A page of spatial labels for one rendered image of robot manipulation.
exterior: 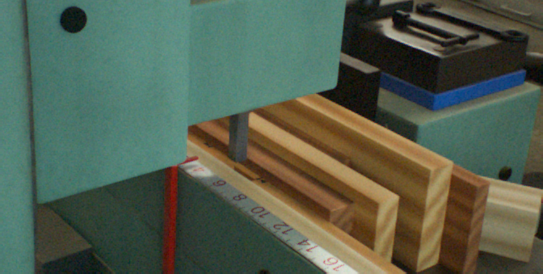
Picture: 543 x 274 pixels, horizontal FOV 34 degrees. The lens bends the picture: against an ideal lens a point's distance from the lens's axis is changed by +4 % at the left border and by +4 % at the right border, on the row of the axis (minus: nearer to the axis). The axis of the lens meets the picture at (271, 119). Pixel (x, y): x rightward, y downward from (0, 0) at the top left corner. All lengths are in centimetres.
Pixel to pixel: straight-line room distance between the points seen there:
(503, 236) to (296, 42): 19
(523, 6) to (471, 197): 379
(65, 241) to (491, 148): 32
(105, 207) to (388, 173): 20
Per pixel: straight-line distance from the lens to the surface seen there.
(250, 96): 50
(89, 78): 39
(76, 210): 67
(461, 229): 55
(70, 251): 65
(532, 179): 84
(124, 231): 61
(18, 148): 34
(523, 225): 58
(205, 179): 52
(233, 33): 47
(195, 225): 53
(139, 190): 58
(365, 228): 53
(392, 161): 54
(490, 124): 67
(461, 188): 54
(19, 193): 35
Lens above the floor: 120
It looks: 24 degrees down
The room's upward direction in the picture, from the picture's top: 4 degrees clockwise
